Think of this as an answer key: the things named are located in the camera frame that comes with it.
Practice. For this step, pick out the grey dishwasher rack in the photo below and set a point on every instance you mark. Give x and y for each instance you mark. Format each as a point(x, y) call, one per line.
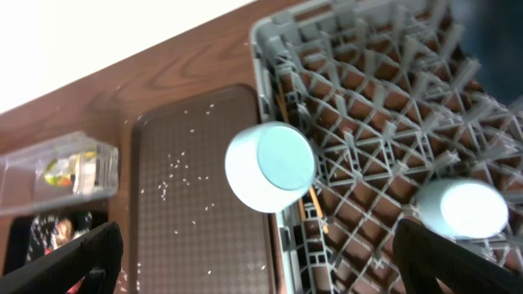
point(388, 101)

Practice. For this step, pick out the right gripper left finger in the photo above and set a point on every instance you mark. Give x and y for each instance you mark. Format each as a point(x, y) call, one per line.
point(93, 261)

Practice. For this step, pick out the clear plastic bin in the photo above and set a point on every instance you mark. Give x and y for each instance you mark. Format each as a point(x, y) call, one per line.
point(24, 190)

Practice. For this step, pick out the light blue cup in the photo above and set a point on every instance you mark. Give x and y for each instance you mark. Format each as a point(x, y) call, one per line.
point(462, 208)

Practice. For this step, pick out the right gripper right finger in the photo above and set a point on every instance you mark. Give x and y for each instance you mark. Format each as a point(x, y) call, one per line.
point(425, 260)

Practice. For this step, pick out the pile of white rice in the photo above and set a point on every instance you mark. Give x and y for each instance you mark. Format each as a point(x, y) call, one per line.
point(43, 229)

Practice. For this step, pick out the brown food scrap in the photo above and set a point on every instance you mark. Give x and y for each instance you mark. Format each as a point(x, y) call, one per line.
point(64, 232)

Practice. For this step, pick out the dark blue plate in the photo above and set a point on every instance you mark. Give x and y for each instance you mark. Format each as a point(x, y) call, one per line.
point(493, 35)

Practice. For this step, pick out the yellow green snack wrapper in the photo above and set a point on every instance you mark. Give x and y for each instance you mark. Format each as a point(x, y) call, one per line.
point(75, 170)

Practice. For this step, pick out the brown serving tray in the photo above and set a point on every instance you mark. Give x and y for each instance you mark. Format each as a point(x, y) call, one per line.
point(190, 233)

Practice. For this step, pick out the black plastic tray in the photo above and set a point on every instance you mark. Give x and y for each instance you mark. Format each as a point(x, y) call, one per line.
point(18, 238)

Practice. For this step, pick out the light blue rice bowl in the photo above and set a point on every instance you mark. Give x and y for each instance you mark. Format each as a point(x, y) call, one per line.
point(270, 166)

